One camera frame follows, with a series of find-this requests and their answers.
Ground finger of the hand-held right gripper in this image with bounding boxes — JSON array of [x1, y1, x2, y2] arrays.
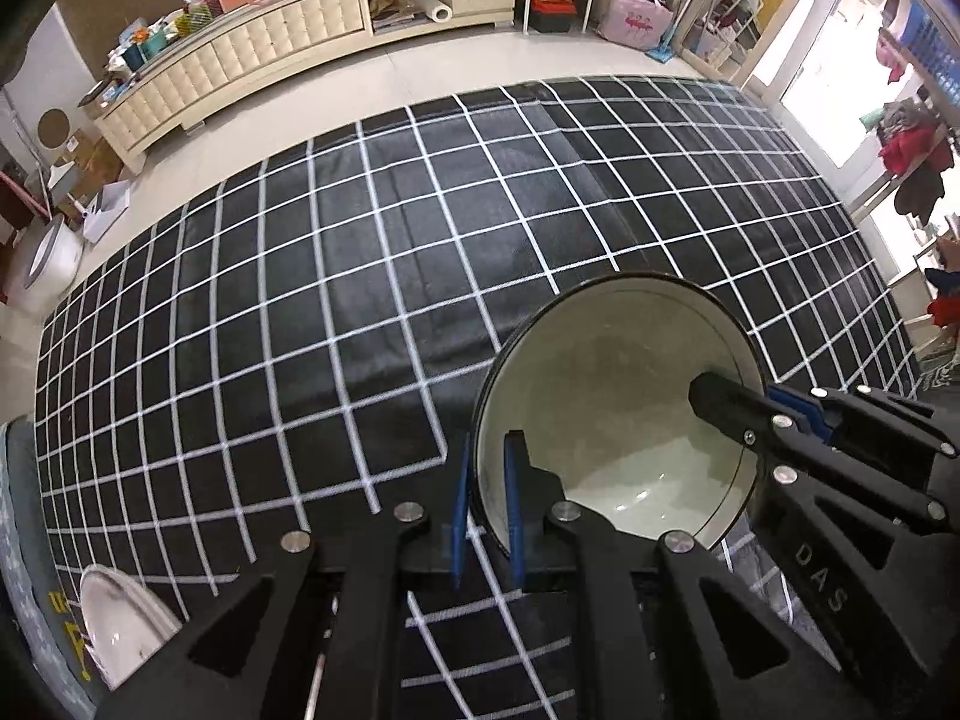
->
[[690, 371, 947, 530], [769, 386, 960, 496]]

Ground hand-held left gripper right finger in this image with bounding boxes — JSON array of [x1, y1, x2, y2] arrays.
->
[[504, 431, 878, 720]]

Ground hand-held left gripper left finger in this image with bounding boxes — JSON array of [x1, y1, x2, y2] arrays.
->
[[97, 435, 472, 720]]

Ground grey speckled bowl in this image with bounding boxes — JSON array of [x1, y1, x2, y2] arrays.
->
[[471, 274, 767, 550]]

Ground white plate pink flowers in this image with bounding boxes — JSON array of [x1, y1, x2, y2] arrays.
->
[[79, 566, 183, 691]]

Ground red garment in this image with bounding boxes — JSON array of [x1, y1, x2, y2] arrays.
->
[[877, 124, 950, 177]]

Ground black white grid tablecloth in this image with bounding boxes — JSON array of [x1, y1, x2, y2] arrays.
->
[[34, 75, 923, 720]]

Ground blue mop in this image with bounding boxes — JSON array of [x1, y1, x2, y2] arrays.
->
[[649, 0, 721, 65]]

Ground blue plastic basket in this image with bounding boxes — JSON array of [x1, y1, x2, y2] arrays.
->
[[896, 0, 960, 83]]

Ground pink gift bag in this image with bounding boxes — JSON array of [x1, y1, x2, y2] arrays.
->
[[596, 0, 676, 52]]

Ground red box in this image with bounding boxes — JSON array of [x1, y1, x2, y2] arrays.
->
[[529, 0, 578, 35]]

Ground grey cloth yellow print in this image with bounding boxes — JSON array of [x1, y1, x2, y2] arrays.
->
[[0, 420, 98, 713]]

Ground white round tub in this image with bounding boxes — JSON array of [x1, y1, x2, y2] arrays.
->
[[11, 216, 83, 316]]

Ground cardboard box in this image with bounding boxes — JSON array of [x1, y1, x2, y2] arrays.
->
[[71, 135, 125, 196]]

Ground cream tufted low cabinet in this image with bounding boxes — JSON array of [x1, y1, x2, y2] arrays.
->
[[82, 0, 518, 173]]

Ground round brown disc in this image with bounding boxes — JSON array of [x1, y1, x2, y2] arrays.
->
[[37, 109, 72, 149]]

